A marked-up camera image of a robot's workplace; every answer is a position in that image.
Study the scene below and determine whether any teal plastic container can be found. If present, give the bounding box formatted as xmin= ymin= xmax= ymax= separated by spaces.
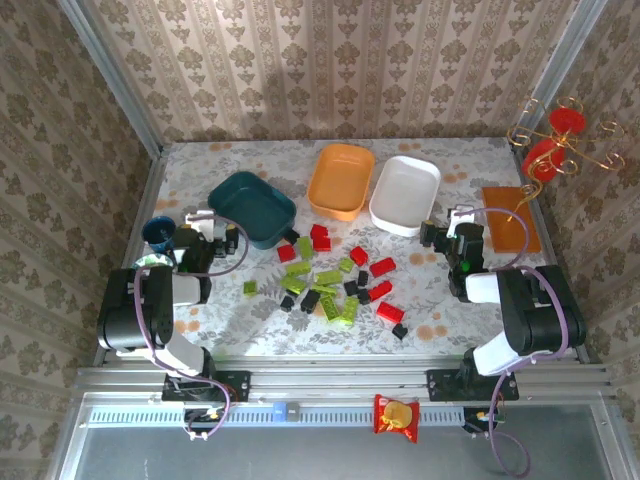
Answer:
xmin=207 ymin=170 xmax=298 ymax=251

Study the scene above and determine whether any white plastic container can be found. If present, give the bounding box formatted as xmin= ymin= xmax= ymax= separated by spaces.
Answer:
xmin=368 ymin=155 xmax=443 ymax=238

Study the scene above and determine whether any leaf pattern bowl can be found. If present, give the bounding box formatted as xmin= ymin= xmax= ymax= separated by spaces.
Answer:
xmin=132 ymin=253 xmax=177 ymax=274

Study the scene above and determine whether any dark blue mug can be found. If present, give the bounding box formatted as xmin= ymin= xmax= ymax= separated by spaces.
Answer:
xmin=141 ymin=215 xmax=178 ymax=254

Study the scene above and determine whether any orange rectangular board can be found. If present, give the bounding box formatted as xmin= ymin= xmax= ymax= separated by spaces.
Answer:
xmin=481 ymin=185 xmax=543 ymax=255

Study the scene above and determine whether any floral patterned tablecloth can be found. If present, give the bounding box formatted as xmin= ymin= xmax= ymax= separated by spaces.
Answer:
xmin=117 ymin=138 xmax=576 ymax=357

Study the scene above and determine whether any orange plastic container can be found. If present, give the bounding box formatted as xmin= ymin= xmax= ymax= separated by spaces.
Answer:
xmin=306 ymin=143 xmax=377 ymax=223

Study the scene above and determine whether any red candle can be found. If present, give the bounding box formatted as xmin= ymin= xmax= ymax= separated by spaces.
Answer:
xmin=521 ymin=138 xmax=568 ymax=184
xmin=548 ymin=107 xmax=587 ymax=135

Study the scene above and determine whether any black board with yellow connector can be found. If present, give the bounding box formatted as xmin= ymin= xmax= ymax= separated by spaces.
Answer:
xmin=462 ymin=407 xmax=506 ymax=434
xmin=182 ymin=407 xmax=226 ymax=426

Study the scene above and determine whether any red snack packet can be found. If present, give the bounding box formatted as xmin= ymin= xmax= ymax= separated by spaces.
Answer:
xmin=373 ymin=393 xmax=420 ymax=445

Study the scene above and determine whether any grey metal panel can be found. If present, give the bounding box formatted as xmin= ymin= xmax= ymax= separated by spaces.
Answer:
xmin=49 ymin=392 xmax=631 ymax=480

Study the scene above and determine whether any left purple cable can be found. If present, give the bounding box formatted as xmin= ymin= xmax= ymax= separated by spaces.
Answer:
xmin=133 ymin=212 xmax=250 ymax=441

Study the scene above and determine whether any purple cable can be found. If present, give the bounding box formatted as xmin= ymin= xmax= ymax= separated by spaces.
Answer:
xmin=133 ymin=212 xmax=250 ymax=441
xmin=462 ymin=207 xmax=574 ymax=479

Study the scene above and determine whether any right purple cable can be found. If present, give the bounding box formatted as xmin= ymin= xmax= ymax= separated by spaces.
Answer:
xmin=462 ymin=207 xmax=574 ymax=479

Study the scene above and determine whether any aluminium table side rail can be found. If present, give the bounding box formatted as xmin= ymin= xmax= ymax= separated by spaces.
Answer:
xmin=508 ymin=139 xmax=592 ymax=365
xmin=92 ymin=147 xmax=169 ymax=369

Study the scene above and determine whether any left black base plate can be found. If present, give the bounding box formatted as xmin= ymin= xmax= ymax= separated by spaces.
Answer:
xmin=160 ymin=368 xmax=252 ymax=404

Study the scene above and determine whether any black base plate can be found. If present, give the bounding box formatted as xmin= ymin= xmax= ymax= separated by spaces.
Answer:
xmin=425 ymin=368 xmax=520 ymax=403
xmin=160 ymin=368 xmax=252 ymax=404

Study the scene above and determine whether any gold wire candle holder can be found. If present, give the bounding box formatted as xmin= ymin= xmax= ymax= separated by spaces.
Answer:
xmin=506 ymin=97 xmax=627 ymax=224

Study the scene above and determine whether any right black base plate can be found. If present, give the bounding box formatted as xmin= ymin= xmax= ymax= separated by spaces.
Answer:
xmin=425 ymin=368 xmax=520 ymax=403

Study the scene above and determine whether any aluminium mounting rail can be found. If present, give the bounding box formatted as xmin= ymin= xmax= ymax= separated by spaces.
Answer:
xmin=73 ymin=357 xmax=615 ymax=401

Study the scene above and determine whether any aluminium frame post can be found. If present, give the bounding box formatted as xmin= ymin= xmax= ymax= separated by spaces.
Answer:
xmin=55 ymin=0 xmax=166 ymax=157
xmin=508 ymin=0 xmax=610 ymax=147

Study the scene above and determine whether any slotted grey cable duct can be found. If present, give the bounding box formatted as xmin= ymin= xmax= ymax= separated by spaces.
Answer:
xmin=85 ymin=402 xmax=465 ymax=428

